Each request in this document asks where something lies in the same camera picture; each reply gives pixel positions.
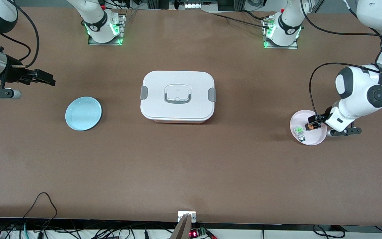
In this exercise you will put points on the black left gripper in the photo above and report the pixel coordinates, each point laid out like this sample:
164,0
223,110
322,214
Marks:
317,119

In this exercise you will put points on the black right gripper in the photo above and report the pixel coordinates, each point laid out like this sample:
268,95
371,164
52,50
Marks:
13,72

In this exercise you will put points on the orange push-button switch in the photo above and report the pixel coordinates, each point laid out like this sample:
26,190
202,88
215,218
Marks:
308,126

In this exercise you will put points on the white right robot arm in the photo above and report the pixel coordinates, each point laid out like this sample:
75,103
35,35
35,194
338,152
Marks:
98,23

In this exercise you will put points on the pale pink plate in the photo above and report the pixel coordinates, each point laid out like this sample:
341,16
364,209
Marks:
312,138

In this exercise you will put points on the light blue plate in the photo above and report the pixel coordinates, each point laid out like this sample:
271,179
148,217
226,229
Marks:
83,113

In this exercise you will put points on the white lidded lunch box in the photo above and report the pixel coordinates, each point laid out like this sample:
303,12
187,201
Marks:
177,113

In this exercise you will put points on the white power strip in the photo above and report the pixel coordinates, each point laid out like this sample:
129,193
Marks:
201,5

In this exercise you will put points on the circuit board with red light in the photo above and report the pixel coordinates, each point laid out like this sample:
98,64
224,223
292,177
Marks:
194,234

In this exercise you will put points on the grey metal beam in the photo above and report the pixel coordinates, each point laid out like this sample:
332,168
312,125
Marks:
181,230

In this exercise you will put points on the green push-button switch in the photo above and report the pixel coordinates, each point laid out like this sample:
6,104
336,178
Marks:
299,133

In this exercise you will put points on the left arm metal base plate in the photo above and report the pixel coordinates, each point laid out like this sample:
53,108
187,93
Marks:
290,47

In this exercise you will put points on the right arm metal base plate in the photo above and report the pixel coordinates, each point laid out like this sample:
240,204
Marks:
123,30

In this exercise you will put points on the small white edge bracket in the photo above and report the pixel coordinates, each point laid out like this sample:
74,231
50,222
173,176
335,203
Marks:
180,215

